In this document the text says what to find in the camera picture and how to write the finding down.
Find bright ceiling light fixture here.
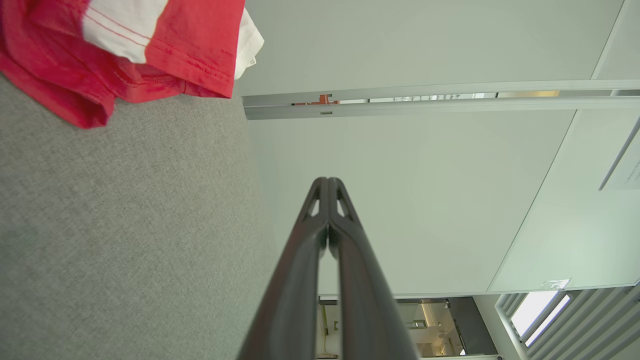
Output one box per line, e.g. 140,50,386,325
510,291,572,348

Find red shorts with white hems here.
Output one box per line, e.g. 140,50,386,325
0,0,233,130

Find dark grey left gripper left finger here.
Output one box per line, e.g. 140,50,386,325
237,177,330,360

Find red white basketball jersey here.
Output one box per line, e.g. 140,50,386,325
80,0,265,99

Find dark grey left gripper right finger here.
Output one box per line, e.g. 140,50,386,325
328,177,419,360

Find white slatted ceiling panel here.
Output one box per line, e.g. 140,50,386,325
495,282,640,360

